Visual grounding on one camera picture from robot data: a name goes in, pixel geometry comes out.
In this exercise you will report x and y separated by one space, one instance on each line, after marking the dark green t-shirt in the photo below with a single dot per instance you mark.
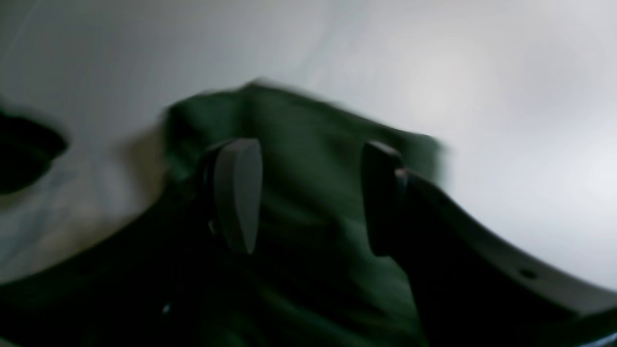
312 280

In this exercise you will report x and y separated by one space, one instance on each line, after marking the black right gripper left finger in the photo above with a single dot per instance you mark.
231 193

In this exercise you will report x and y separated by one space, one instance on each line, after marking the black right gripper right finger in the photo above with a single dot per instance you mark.
470 287

